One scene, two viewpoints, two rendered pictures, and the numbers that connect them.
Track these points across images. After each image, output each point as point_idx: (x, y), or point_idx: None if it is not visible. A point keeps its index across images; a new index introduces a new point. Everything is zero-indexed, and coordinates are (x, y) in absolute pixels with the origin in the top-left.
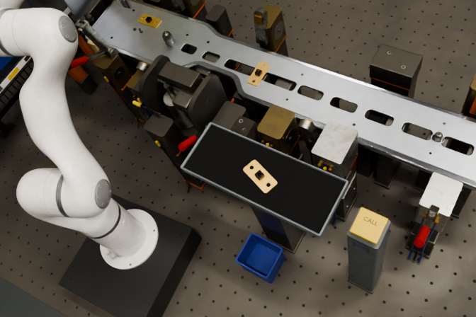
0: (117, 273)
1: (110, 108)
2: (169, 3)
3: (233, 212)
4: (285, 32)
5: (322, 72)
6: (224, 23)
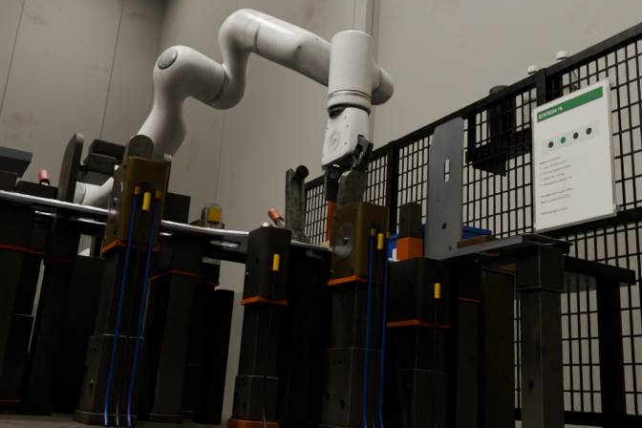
0: None
1: None
2: (401, 288)
3: None
4: (116, 227)
5: None
6: (253, 259)
